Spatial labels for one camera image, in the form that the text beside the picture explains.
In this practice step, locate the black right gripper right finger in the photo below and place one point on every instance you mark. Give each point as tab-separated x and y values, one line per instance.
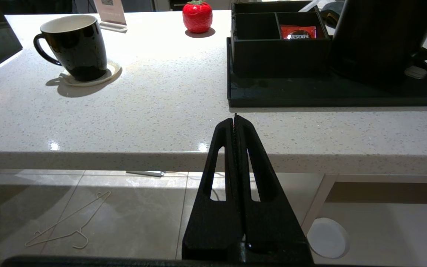
272	222

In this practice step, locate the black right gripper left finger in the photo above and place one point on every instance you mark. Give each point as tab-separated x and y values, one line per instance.
213	222

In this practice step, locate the black electric kettle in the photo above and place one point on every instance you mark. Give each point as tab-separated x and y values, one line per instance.
380	40

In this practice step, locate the white round floor disc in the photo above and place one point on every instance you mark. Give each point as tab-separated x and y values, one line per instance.
327	238

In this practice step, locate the small grey metal strip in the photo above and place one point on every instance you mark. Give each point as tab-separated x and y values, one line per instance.
145	173

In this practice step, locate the black rectangular tray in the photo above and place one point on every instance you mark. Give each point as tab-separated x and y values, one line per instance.
310	92

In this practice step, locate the black compartment organizer box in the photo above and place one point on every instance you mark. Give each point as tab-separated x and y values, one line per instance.
272	55

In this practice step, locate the round white coaster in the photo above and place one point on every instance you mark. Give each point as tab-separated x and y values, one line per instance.
111	72

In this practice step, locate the red sachet packet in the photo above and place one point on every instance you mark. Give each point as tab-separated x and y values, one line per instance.
298	32

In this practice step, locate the red tomato-shaped timer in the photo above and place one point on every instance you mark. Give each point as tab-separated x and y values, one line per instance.
197	16

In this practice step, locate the small white oval pad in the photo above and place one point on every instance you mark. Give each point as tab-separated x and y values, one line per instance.
416	72

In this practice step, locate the black mug white inside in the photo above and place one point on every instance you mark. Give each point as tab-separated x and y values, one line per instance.
76	48

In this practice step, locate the beige QR code sign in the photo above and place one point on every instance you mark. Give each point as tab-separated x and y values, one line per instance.
110	11

